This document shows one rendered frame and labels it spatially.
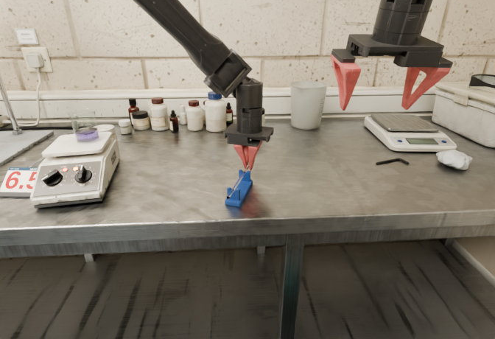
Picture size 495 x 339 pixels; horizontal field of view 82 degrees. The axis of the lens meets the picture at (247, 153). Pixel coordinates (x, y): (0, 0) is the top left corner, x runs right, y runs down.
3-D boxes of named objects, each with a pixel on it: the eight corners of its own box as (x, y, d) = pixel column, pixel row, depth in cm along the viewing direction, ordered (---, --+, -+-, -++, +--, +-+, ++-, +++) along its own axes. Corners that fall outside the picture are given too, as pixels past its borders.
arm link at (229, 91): (203, 82, 56) (233, 48, 55) (197, 74, 66) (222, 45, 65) (245, 120, 61) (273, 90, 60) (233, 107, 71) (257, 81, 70)
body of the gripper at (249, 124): (232, 130, 69) (231, 100, 66) (273, 134, 66) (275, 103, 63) (222, 140, 63) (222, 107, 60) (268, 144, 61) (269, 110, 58)
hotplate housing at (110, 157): (104, 203, 59) (95, 168, 55) (32, 211, 56) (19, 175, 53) (122, 158, 78) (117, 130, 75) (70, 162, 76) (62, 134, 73)
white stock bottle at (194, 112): (203, 130, 99) (201, 102, 95) (187, 131, 98) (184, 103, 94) (203, 126, 104) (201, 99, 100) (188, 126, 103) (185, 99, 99)
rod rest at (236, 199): (240, 207, 57) (240, 191, 56) (224, 205, 58) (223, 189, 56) (253, 183, 66) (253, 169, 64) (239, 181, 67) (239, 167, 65)
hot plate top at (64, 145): (102, 152, 62) (101, 149, 62) (40, 158, 60) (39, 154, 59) (113, 134, 73) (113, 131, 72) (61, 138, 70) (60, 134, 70)
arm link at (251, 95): (239, 80, 56) (267, 79, 58) (232, 75, 62) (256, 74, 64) (239, 114, 59) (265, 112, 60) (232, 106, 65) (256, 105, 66)
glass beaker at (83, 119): (74, 147, 64) (64, 112, 60) (76, 139, 68) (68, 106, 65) (103, 144, 66) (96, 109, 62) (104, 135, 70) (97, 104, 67)
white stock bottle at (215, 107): (220, 133, 96) (218, 95, 91) (202, 130, 99) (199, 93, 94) (230, 127, 102) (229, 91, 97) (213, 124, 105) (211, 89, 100)
